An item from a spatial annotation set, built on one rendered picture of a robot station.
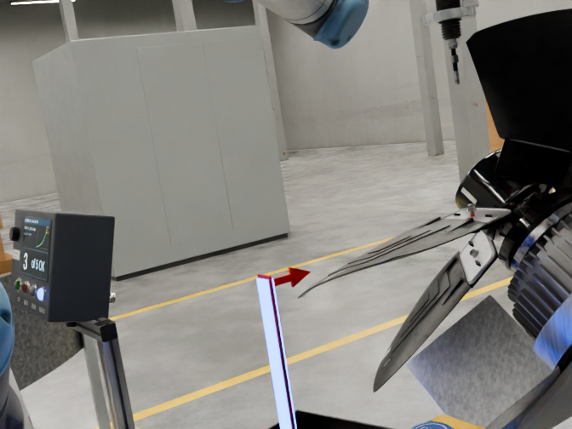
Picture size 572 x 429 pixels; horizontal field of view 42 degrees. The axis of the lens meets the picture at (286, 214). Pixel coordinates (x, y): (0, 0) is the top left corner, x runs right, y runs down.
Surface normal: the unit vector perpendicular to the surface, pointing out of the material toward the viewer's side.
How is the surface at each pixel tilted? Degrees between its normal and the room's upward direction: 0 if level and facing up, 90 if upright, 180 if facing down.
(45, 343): 90
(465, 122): 90
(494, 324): 55
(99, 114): 90
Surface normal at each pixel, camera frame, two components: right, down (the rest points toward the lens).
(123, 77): 0.54, 0.04
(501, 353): -0.36, -0.40
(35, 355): 0.94, -0.10
